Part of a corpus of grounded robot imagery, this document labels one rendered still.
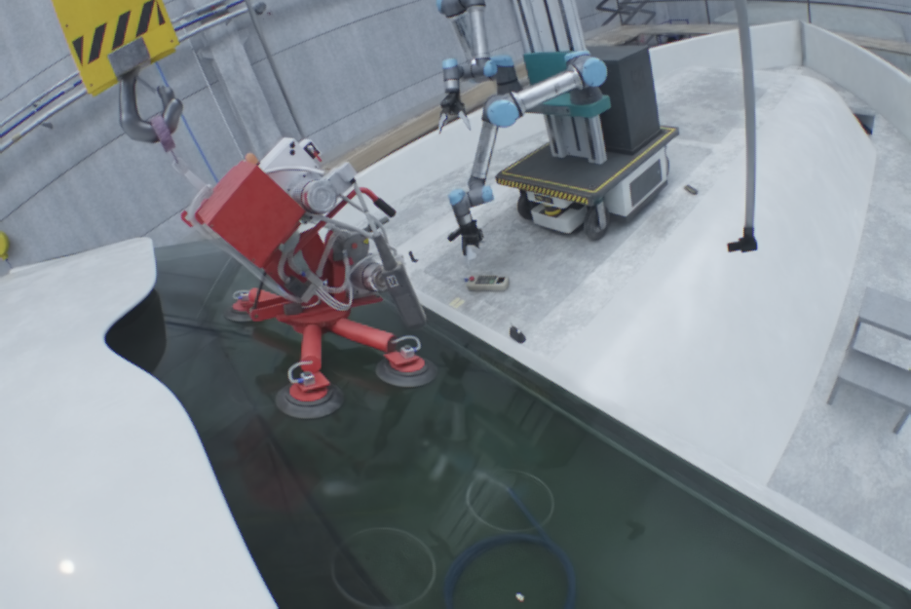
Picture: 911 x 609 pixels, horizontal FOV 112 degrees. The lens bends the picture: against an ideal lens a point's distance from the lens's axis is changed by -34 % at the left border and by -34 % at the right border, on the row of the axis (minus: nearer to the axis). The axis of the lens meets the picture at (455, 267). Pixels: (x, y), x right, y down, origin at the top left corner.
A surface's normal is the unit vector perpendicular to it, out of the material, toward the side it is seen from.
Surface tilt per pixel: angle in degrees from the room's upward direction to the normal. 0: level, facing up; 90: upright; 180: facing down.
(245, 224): 90
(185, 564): 20
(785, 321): 50
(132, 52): 90
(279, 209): 90
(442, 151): 90
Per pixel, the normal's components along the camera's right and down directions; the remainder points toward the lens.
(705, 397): 0.28, -0.32
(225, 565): 0.00, -0.93
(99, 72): 0.62, 0.27
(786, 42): 0.03, 0.55
